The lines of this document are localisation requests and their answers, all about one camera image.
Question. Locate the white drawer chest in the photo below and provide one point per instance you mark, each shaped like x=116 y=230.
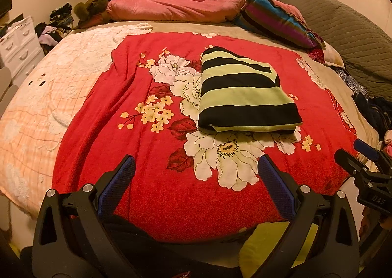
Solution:
x=18 y=48

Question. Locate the green black striped frog sweater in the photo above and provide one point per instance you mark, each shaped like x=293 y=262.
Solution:
x=245 y=97

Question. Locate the pile of dark clothes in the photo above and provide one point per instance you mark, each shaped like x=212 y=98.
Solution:
x=55 y=29

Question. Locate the pink checked fluffy blanket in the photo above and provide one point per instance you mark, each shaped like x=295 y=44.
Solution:
x=46 y=106

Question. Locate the pink quilt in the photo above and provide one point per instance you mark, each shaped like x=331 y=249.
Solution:
x=177 y=5

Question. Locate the red floral blanket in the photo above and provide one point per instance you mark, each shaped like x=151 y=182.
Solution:
x=122 y=112

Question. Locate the grey quilted headboard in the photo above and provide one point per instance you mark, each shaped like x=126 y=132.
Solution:
x=343 y=29

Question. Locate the grey rounded chair back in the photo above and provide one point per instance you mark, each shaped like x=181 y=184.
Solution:
x=6 y=88

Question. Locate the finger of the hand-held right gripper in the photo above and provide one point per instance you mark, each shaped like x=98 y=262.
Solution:
x=350 y=164
x=366 y=150

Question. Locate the colourful striped pillow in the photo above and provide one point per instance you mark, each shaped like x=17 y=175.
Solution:
x=275 y=20

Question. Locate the yellow-green cloth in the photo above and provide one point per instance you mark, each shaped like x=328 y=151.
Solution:
x=263 y=244

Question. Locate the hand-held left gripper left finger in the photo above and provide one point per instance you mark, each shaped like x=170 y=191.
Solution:
x=115 y=186

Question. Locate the dark red lace cloth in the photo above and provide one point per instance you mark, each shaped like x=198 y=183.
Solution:
x=316 y=55

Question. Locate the blue floral cloth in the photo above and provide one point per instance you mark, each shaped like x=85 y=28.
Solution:
x=352 y=80

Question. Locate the white pillow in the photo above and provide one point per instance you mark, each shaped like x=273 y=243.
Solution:
x=334 y=54

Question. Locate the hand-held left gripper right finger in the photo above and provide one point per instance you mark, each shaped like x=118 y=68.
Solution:
x=277 y=186

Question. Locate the brown fur-trimmed coat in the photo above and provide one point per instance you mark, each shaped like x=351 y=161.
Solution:
x=98 y=5

